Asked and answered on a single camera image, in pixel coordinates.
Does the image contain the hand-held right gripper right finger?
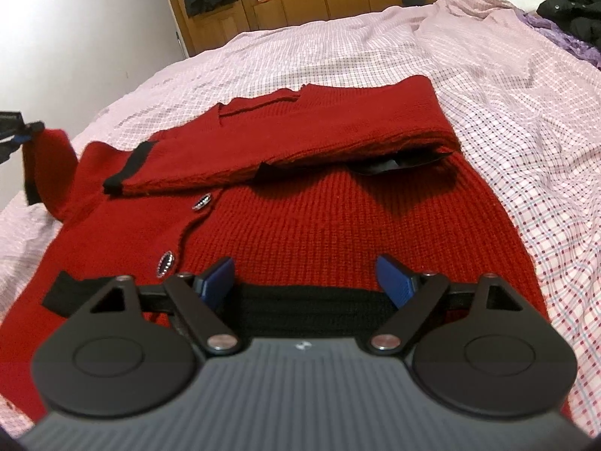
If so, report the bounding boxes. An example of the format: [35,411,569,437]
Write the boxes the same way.
[368,254,532,356]

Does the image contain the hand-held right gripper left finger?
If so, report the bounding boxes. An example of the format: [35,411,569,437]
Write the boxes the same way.
[70,256,241,356]

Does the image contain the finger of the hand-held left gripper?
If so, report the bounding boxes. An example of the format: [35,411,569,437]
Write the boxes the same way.
[0,110,46,166]

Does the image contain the red knit cardigan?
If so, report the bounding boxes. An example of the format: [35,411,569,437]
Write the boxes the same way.
[0,74,571,428]

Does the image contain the pink checked bed sheet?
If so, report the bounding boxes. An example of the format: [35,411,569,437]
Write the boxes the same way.
[0,0,601,433]

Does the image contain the purple cloth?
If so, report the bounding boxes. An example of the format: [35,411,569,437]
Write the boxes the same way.
[519,8,601,69]

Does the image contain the white pillow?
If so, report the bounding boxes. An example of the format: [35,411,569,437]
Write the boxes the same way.
[498,0,549,14]

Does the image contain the black jacket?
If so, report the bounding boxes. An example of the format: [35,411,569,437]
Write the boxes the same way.
[536,0,601,51]

